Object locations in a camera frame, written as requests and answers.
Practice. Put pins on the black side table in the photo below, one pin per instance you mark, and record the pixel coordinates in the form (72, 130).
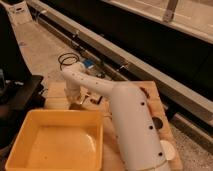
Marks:
(20, 99)

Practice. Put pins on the blue power box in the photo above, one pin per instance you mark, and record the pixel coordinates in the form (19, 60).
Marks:
(93, 69)

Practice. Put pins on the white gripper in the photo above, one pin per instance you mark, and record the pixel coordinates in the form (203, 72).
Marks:
(73, 93)

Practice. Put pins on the metal frame rail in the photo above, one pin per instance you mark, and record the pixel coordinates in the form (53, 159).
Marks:
(193, 102)

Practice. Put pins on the white floor box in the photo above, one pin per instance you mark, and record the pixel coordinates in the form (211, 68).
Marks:
(19, 13)

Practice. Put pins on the yellow plastic bin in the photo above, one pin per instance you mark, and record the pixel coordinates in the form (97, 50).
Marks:
(58, 140)

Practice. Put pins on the dark metal cup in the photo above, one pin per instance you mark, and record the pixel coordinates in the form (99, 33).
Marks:
(158, 123)

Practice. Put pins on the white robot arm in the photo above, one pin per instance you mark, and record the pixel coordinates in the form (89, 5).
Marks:
(137, 137)

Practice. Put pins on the dark grape cluster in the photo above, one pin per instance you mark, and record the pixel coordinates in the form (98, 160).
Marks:
(146, 92)

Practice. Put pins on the dark brown wooden block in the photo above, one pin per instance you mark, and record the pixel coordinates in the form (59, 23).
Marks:
(97, 101)

